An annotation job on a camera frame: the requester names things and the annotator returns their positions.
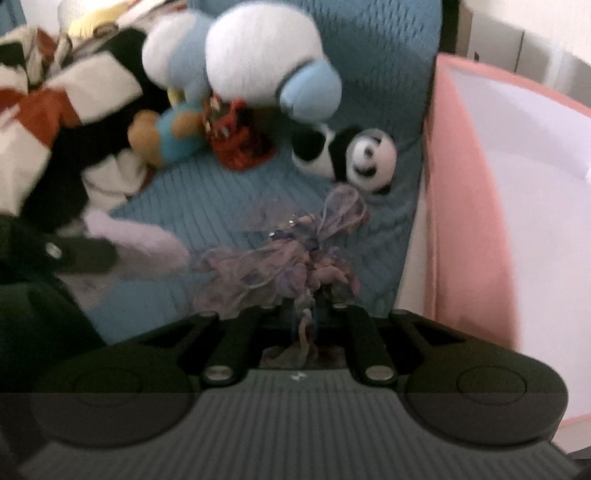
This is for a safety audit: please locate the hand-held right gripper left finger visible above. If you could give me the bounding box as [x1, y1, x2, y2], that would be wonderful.
[131, 305, 289, 388]

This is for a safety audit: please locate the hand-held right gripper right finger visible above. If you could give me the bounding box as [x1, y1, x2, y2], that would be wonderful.
[316, 302, 467, 388]

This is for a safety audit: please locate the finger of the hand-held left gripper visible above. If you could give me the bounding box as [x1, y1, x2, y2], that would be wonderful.
[28, 233, 118, 275]

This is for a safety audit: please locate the purple tulle ribbon bundle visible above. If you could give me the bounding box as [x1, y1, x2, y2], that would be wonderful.
[191, 182, 370, 370]

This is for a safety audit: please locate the brown bear plush blue shirt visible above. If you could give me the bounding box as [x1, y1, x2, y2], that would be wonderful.
[127, 99, 213, 168]

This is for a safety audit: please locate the pink cushion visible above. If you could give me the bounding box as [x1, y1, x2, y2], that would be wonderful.
[422, 53, 591, 428]

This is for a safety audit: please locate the lilac fuzzy cloth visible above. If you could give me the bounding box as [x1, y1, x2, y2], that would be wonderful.
[60, 210, 190, 310]

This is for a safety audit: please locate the white black orange striped blanket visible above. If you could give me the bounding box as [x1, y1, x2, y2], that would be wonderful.
[0, 23, 171, 232]

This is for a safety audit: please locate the black and white panda plush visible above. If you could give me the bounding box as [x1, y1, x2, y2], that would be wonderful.
[291, 124, 398, 195]

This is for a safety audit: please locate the red patterned small toy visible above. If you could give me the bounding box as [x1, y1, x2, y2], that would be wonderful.
[203, 95, 277, 171]

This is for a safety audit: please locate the yellow plush toy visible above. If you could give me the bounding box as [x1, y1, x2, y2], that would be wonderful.
[65, 0, 153, 40]

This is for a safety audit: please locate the blue textured bedspread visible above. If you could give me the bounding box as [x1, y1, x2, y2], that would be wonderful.
[92, 0, 444, 344]

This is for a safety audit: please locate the white and blue penguin plush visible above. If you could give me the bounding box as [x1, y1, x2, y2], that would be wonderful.
[141, 2, 343, 123]

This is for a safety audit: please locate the white cabinet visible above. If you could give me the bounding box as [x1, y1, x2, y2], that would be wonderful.
[457, 7, 591, 112]

